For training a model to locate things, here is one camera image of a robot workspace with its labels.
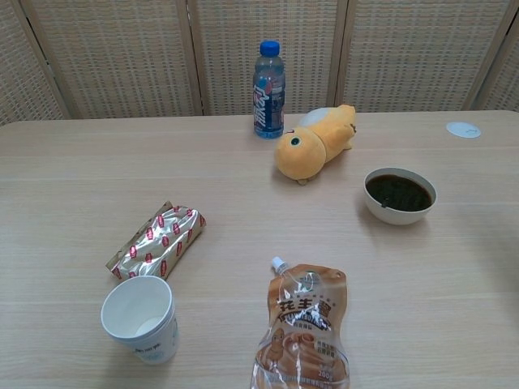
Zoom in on white bowl with dark liquid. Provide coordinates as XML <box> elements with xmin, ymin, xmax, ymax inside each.
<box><xmin>362</xmin><ymin>166</ymin><xmax>438</xmax><ymax>226</ymax></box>

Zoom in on gold foil snack packet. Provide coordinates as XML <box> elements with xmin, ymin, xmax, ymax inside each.
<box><xmin>105</xmin><ymin>199</ymin><xmax>208</xmax><ymax>282</ymax></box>

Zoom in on brown peanut butter pouch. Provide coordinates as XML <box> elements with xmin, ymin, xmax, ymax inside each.
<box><xmin>250</xmin><ymin>255</ymin><xmax>350</xmax><ymax>389</ymax></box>

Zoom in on blue-capped drink bottle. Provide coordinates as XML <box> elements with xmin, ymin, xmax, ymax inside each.
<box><xmin>252</xmin><ymin>39</ymin><xmax>285</xmax><ymax>140</ymax></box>

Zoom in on white paper cup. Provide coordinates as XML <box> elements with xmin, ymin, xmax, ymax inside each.
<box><xmin>101</xmin><ymin>275</ymin><xmax>180</xmax><ymax>365</ymax></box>

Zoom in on white round table grommet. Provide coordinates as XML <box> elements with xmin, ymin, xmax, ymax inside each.
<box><xmin>445</xmin><ymin>121</ymin><xmax>483</xmax><ymax>139</ymax></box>

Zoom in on woven folding screen panel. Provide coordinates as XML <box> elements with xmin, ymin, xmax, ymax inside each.
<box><xmin>465</xmin><ymin>24</ymin><xmax>519</xmax><ymax>113</ymax></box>
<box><xmin>0</xmin><ymin>0</ymin><xmax>68</xmax><ymax>126</ymax></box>
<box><xmin>19</xmin><ymin>0</ymin><xmax>204</xmax><ymax>121</ymax></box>
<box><xmin>336</xmin><ymin>0</ymin><xmax>519</xmax><ymax>113</ymax></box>
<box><xmin>186</xmin><ymin>0</ymin><xmax>350</xmax><ymax>117</ymax></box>

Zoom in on yellow plush toy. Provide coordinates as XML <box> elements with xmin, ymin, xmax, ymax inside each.
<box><xmin>273</xmin><ymin>104</ymin><xmax>358</xmax><ymax>186</ymax></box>

